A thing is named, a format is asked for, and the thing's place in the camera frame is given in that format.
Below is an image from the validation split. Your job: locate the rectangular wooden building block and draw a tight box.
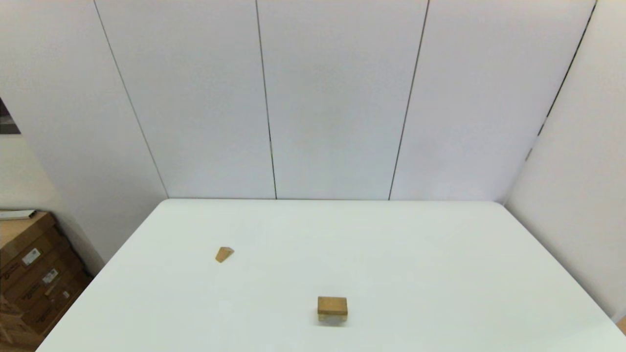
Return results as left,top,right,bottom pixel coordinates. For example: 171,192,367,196
317,296,349,316

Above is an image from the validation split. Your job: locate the brown cardboard box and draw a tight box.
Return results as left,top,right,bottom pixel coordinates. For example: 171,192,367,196
0,211,58,274
0,235,81,306
20,271,94,335
0,293,30,350

